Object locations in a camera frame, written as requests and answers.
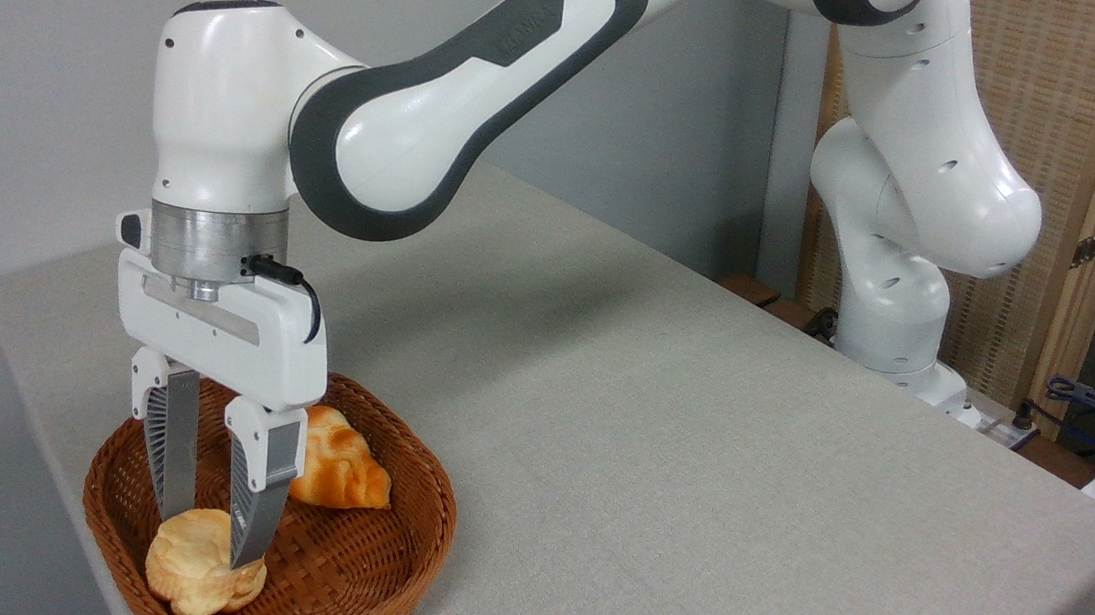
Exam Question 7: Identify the brown wicker basket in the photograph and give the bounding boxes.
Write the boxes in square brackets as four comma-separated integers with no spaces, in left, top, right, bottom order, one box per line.
[72,350,471,615]

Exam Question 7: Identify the brown wooden block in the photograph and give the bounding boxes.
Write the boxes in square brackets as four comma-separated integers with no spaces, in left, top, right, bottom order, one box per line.
[714,271,842,342]

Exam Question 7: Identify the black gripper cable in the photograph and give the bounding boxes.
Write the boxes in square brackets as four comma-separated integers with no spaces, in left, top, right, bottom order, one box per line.
[238,253,328,345]

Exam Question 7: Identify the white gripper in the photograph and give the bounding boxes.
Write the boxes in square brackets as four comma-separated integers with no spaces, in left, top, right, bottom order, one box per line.
[90,246,339,577]

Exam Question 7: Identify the braided orange bread loaf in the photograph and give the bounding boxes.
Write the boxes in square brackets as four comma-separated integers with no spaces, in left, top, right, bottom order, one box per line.
[287,403,400,514]

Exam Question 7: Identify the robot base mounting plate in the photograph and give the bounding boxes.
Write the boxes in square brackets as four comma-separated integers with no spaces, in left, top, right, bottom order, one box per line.
[951,385,1044,454]

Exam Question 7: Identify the round pale bread bun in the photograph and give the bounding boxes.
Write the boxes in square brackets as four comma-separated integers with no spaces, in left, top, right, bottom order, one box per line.
[140,502,273,615]

